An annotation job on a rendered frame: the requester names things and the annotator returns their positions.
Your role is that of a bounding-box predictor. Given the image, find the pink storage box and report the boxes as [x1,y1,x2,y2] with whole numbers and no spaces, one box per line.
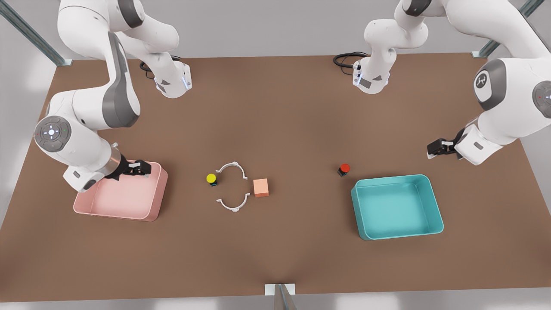
[73,160,168,222]

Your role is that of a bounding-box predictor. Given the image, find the blue storage box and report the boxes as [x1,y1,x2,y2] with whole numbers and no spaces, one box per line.
[351,174,444,241]

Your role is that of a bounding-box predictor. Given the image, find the black cable loop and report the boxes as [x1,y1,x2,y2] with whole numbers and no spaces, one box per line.
[139,55,183,81]
[333,52,369,76]

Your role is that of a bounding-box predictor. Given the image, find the white half ring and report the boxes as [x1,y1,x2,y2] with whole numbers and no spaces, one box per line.
[216,193,251,213]
[216,161,248,180]

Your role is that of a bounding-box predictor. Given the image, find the silver frame post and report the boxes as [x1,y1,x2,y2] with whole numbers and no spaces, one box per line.
[472,0,545,59]
[264,283,297,310]
[0,0,73,67]

